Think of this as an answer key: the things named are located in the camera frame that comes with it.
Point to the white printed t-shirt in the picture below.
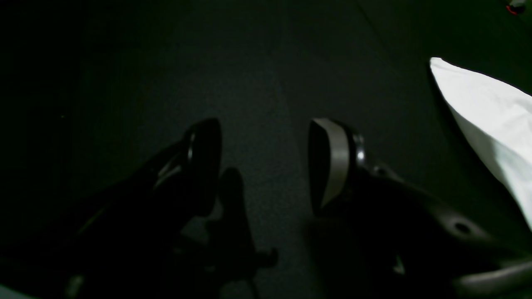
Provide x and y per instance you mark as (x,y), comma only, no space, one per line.
(496,119)

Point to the black table cloth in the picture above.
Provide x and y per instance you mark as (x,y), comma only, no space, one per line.
(91,90)

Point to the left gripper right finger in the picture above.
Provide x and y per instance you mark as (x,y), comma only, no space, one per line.
(417,246)

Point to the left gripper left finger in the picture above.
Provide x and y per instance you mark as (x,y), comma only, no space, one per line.
(114,244)

